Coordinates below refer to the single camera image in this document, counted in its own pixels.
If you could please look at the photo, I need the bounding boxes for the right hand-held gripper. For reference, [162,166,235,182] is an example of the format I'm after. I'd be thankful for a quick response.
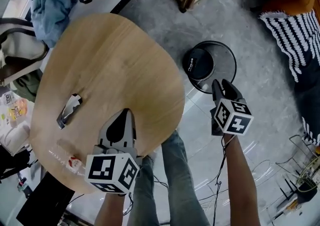
[211,79,255,137]

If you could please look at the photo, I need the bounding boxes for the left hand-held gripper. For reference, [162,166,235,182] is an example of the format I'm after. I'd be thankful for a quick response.
[84,109,143,194]

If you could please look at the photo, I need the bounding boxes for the black mesh waste bin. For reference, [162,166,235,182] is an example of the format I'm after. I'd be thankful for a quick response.
[182,41,237,95]

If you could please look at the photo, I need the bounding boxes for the small black packet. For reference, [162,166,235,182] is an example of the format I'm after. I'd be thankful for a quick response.
[185,56,198,73]

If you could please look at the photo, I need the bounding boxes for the clear plastic water bottle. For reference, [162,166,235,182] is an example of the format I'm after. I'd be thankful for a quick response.
[48,139,88,178]

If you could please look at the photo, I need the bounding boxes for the torn dark blue packet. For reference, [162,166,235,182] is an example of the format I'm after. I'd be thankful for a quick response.
[56,93,83,130]

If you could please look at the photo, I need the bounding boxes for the person's right forearm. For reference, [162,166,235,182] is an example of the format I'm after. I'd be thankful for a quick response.
[223,133,258,226]

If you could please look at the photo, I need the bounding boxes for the person's left forearm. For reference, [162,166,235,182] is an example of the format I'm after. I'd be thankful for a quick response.
[93,192,126,226]

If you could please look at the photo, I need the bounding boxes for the oval wooden table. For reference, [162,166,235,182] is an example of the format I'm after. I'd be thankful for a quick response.
[29,12,186,194]

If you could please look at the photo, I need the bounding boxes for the person's left leg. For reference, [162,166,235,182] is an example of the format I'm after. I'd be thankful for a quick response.
[127,154,161,226]

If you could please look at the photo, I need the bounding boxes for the person's leg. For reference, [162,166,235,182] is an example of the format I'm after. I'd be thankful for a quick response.
[161,129,211,226]
[127,154,161,226]

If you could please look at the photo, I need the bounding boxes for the person's right leg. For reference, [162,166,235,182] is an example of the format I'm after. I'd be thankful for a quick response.
[161,129,211,226]

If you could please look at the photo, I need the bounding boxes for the black white striped blanket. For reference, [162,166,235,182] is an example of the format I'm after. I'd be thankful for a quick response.
[258,11,320,147]

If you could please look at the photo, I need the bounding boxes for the black flat monitor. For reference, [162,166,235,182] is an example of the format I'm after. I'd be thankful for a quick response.
[16,172,76,226]

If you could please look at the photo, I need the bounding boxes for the olive green bag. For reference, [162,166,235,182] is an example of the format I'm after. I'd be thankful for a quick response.
[12,72,43,103]

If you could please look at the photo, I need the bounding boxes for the white kettle jug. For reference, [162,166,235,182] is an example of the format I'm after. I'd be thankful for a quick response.
[0,122,32,156]

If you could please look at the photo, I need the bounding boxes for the small green bottle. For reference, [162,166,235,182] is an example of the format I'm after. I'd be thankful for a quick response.
[16,172,28,192]

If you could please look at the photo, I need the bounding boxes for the clear jar white label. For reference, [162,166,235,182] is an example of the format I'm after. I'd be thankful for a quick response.
[2,91,16,107]

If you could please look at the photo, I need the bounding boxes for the light blue garment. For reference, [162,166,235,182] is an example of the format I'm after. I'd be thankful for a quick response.
[30,0,78,48]

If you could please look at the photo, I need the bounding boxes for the white wire rack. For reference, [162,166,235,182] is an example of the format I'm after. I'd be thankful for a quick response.
[276,134,320,220]

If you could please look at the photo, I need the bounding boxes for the cream handbag brown straps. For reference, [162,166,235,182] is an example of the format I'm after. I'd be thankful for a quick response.
[0,18,50,87]

